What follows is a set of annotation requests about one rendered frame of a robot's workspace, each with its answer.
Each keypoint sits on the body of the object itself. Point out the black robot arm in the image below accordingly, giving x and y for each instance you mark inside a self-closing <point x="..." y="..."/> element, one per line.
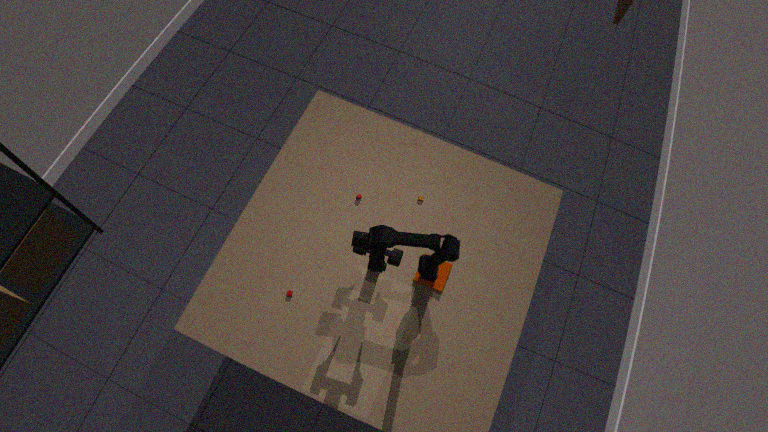
<point x="382" y="237"/>

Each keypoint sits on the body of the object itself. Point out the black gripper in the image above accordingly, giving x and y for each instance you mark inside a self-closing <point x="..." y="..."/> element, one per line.
<point x="394" y="256"/>

